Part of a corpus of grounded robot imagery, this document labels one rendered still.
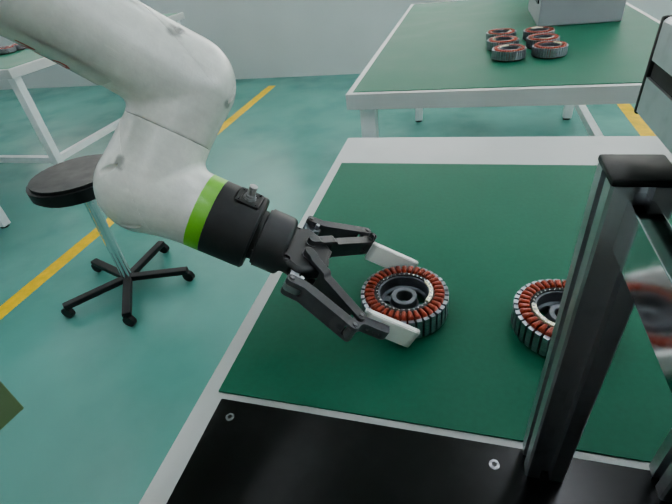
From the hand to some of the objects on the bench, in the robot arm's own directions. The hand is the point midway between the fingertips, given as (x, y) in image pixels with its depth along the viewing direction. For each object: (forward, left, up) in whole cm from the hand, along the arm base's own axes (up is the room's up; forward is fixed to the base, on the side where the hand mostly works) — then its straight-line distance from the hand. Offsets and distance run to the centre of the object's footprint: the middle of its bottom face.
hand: (404, 297), depth 57 cm
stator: (+19, +2, -1) cm, 19 cm away
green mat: (+26, +18, -2) cm, 31 cm away
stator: (0, 0, -2) cm, 2 cm away
